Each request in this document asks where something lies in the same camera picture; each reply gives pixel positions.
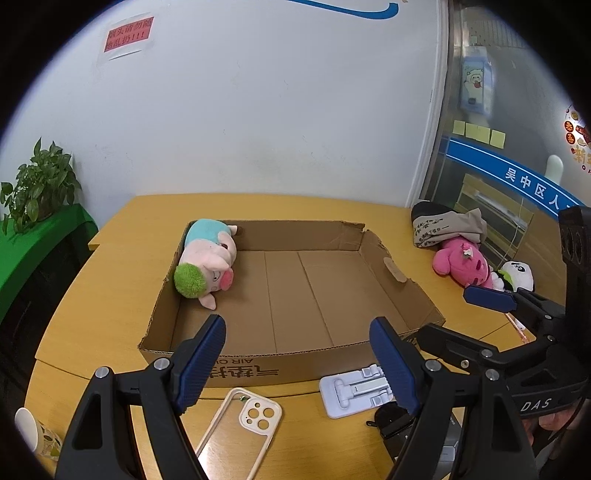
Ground pig plush toy green hair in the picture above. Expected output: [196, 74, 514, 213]
[174, 219, 239, 310]

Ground large green potted plant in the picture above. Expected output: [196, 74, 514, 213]
[0, 137, 83, 236]

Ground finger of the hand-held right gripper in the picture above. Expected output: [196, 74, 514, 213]
[463, 285, 568, 341]
[403, 322, 509, 374]

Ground red wall sign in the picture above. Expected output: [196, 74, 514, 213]
[97, 14, 155, 61]

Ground white clear phone case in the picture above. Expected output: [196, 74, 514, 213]
[195, 388, 283, 480]

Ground panda plush toy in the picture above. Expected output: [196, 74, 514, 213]
[490, 261, 535, 292]

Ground pink plush toy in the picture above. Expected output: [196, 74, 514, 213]
[431, 235, 497, 291]

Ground white folding phone stand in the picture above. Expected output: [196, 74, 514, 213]
[318, 364, 398, 419]

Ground printed paper cup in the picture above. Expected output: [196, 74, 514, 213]
[15, 407, 63, 462]

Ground red window stickers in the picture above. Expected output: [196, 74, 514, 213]
[561, 104, 591, 174]

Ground blue swoosh wall decal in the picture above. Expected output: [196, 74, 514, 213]
[286, 0, 400, 21]

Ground grey printed cloth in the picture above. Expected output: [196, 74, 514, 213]
[411, 200, 488, 250]

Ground brown cardboard box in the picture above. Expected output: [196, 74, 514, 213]
[137, 219, 448, 388]

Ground small black gadget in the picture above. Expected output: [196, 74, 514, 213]
[367, 401, 414, 437]

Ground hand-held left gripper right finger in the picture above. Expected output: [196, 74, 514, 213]
[369, 316, 541, 480]

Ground grey door frame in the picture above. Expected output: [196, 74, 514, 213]
[405, 0, 459, 209]

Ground black box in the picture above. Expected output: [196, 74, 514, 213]
[382, 411, 462, 480]

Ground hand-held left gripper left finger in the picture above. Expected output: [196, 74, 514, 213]
[54, 314, 228, 480]

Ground blue glass door band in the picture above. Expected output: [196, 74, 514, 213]
[445, 136, 591, 217]

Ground person's right hand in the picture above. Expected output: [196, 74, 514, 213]
[536, 401, 585, 433]

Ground green topped cabinet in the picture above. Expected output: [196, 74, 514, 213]
[0, 204, 100, 402]

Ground blue cartoon door poster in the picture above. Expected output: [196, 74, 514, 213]
[457, 46, 495, 116]

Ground pink patterned stick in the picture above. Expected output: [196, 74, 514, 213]
[505, 313, 529, 343]

